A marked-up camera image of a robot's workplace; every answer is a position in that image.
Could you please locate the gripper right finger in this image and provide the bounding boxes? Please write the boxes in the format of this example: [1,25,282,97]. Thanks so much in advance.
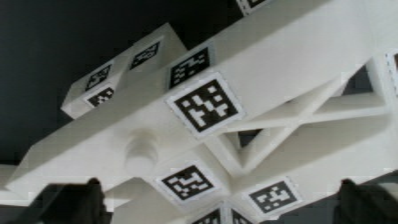
[331,179,398,224]

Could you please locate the white small chair part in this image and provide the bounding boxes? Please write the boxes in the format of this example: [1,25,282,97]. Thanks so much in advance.
[60,23,186,119]

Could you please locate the white chair back frame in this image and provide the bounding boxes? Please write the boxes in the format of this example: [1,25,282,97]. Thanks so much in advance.
[0,0,398,224]

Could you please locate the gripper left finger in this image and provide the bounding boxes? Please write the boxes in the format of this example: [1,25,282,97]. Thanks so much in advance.
[36,178,108,224]

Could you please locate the white chair seat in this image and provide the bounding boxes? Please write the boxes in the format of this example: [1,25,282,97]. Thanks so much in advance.
[104,143,308,224]

